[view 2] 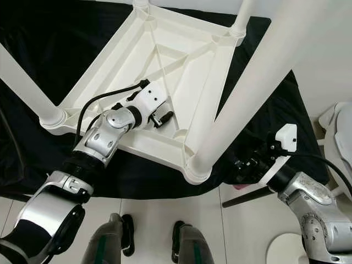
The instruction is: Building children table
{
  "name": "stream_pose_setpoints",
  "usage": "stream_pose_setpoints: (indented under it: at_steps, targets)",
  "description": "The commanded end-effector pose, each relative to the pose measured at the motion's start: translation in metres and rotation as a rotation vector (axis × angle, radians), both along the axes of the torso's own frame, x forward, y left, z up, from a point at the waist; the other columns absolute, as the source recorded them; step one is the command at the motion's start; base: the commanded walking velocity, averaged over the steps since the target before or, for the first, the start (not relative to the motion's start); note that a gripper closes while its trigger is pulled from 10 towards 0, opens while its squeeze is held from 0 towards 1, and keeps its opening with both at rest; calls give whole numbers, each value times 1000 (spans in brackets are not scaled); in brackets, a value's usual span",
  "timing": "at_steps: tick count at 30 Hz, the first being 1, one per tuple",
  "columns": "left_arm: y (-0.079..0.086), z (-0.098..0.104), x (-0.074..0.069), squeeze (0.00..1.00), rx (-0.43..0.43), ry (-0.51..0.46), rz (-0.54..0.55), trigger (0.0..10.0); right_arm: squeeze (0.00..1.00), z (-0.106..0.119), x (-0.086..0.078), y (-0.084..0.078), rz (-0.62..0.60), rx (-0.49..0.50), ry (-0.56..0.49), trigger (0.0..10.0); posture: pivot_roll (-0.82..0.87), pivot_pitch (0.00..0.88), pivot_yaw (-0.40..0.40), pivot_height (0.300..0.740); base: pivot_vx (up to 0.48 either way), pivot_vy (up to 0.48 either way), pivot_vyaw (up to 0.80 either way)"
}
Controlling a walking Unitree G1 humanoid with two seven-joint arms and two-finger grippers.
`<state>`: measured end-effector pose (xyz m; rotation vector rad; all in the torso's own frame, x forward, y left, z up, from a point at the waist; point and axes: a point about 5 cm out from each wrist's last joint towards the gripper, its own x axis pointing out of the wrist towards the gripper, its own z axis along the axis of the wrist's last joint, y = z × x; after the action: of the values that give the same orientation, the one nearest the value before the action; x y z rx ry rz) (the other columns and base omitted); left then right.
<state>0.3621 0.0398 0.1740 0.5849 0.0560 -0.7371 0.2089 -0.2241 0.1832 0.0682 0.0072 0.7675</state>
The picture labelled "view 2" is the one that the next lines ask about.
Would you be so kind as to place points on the white plastic children table top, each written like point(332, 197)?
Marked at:
point(143, 55)

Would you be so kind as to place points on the pink soft object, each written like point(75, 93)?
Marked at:
point(239, 186)

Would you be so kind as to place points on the white round stool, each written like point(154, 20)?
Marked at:
point(286, 250)

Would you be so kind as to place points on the white rounded plastic object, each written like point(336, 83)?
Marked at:
point(338, 126)

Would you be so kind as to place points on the grey robot right foot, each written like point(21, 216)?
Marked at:
point(195, 246)

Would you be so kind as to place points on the grey robot foot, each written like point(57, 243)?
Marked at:
point(107, 242)
point(195, 246)

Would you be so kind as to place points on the grey robot left foot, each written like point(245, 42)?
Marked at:
point(107, 242)

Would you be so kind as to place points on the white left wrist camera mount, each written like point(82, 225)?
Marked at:
point(151, 99)

